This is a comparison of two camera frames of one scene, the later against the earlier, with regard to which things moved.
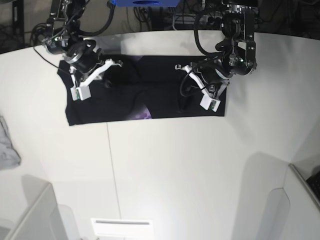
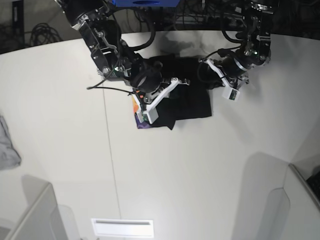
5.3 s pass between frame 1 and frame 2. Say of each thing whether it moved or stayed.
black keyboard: stayed
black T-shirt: moved
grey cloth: stayed
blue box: stayed
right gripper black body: moved
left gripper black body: moved
